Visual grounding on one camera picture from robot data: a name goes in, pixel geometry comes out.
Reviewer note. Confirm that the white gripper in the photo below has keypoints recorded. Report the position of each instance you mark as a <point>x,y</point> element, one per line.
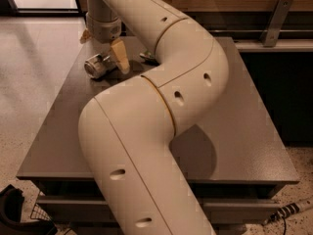
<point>103,30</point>

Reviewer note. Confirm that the silver 7up soda can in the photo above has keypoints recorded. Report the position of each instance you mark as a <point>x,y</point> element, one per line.
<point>98,65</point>

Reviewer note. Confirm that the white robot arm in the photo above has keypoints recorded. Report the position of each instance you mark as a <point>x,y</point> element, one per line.
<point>125,131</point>

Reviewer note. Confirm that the green chip bag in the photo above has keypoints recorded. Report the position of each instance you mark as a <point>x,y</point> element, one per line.
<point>148,57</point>

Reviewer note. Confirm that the grey drawer front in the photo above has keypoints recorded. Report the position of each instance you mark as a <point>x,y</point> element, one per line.
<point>96,209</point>

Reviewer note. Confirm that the black curved base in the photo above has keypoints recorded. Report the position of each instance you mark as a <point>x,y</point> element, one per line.
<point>11,200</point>

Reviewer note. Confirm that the right metal bracket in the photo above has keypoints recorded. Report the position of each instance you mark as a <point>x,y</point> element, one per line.
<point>270,35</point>

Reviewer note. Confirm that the wire basket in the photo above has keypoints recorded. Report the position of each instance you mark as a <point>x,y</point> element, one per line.
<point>38,213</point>

